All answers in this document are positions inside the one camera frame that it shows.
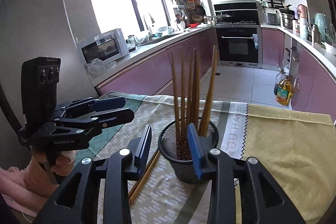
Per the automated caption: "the left hand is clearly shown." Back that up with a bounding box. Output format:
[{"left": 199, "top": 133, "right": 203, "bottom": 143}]
[{"left": 21, "top": 146, "right": 77, "bottom": 197}]

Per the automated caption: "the steel stock pot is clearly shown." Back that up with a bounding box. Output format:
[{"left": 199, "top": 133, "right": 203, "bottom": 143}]
[{"left": 280, "top": 13, "right": 295, "bottom": 29}]

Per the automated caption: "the teal fan cover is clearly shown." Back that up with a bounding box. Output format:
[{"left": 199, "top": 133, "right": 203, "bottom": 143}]
[{"left": 314, "top": 13, "right": 335, "bottom": 45}]

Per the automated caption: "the black range hood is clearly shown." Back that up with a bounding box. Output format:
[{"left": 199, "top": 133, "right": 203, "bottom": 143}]
[{"left": 214, "top": 0, "right": 259, "bottom": 25}]

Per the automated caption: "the pink sleeve forearm left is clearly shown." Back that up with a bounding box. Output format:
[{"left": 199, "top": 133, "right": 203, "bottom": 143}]
[{"left": 1, "top": 162, "right": 58, "bottom": 217}]

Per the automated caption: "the black mesh utensil cup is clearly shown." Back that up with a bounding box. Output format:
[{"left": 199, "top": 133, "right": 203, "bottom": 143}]
[{"left": 158, "top": 122, "right": 203, "bottom": 184}]

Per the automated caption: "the bamboo chopstick red end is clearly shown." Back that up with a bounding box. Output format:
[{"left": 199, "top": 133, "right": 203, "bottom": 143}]
[{"left": 170, "top": 53, "right": 181, "bottom": 139}]

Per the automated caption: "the cooking oil bottle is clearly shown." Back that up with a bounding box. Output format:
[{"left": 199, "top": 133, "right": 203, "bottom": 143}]
[{"left": 276, "top": 75, "right": 293, "bottom": 106}]

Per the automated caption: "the built-in black oven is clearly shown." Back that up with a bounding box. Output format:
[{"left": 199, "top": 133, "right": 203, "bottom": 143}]
[{"left": 215, "top": 24, "right": 262, "bottom": 68}]

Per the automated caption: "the patterned tablecloth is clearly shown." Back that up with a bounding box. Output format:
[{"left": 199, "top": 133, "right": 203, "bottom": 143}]
[{"left": 76, "top": 94, "right": 335, "bottom": 223}]

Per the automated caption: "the black camera box left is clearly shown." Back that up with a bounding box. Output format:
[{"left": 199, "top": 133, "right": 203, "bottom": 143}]
[{"left": 21, "top": 56, "right": 61, "bottom": 126}]

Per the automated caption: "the white microwave oven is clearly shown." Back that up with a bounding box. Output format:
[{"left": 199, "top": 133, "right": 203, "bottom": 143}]
[{"left": 77, "top": 29, "right": 129, "bottom": 64}]

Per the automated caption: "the bamboo chopstick plain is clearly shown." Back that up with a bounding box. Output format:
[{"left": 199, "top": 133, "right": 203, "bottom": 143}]
[{"left": 198, "top": 45, "right": 218, "bottom": 137}]

